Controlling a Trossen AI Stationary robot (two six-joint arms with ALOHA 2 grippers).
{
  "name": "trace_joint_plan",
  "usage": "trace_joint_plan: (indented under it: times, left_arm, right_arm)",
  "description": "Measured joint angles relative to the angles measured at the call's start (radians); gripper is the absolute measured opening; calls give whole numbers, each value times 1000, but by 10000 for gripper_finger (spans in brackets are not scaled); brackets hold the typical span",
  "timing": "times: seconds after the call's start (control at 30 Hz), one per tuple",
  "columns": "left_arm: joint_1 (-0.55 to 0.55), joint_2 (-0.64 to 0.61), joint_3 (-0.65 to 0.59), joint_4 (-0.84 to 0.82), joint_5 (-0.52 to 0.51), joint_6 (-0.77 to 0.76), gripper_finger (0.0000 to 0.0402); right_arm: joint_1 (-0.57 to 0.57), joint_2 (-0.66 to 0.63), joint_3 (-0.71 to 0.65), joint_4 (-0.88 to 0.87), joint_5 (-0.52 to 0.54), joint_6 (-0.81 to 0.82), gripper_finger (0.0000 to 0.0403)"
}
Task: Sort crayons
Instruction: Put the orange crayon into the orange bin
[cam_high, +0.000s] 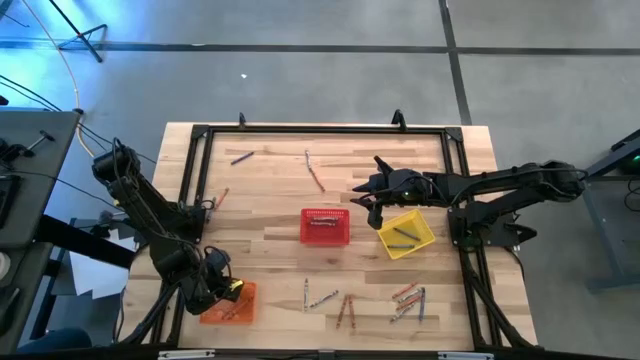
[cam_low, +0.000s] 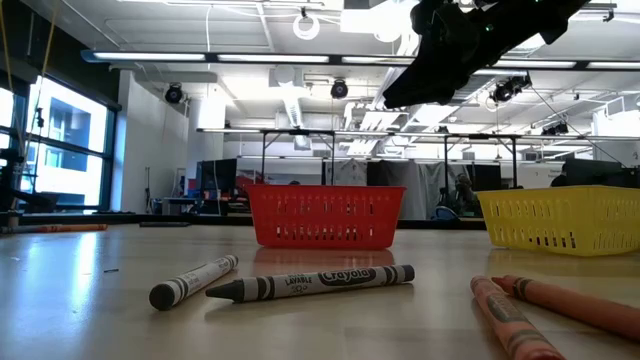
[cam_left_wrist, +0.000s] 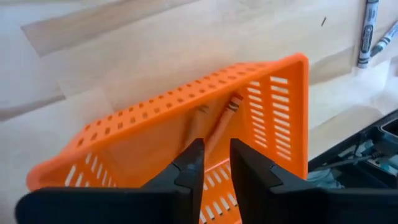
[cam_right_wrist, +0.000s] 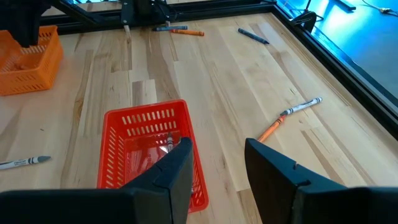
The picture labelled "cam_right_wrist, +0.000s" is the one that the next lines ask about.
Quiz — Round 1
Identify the black clamp stand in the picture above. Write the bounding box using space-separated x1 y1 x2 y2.
290 0 318 34

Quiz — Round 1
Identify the orange crayon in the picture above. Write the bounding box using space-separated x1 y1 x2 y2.
257 114 287 143
169 29 205 37

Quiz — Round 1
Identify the red plastic basket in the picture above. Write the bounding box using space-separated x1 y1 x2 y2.
96 98 210 214

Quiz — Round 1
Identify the black table edge frame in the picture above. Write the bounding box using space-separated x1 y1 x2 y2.
40 0 398 141

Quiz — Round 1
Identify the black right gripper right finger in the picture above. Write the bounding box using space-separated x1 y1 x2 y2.
244 138 398 224

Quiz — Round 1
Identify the white floor cable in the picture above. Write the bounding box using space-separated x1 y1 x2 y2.
362 0 398 15

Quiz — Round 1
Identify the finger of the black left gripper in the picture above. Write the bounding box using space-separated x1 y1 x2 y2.
4 23 41 48

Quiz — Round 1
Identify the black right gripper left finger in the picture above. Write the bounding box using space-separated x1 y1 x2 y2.
0 136 194 224

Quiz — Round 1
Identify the orange plastic basket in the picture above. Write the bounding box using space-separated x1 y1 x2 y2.
0 24 65 96

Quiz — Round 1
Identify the grey crayon white wrapper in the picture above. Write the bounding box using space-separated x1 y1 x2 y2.
279 96 323 116
166 132 175 153
0 155 52 171

